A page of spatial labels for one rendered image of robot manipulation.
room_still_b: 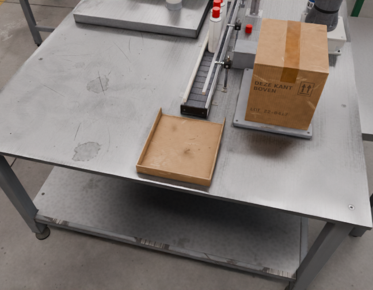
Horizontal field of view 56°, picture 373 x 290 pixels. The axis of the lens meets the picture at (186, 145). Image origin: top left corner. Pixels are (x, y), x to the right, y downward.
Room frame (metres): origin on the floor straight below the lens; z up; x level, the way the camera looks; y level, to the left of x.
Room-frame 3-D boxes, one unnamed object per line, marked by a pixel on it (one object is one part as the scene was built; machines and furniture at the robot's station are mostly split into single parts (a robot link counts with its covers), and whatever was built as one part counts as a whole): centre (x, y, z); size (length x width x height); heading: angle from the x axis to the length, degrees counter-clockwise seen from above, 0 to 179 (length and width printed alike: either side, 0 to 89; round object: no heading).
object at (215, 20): (1.39, -0.12, 0.98); 0.05 x 0.05 x 0.20
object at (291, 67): (1.08, -0.38, 0.99); 0.30 x 0.24 x 0.27; 167
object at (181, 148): (0.84, 0.01, 0.85); 0.30 x 0.26 x 0.04; 166
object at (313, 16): (1.55, -0.65, 0.97); 0.15 x 0.15 x 0.10
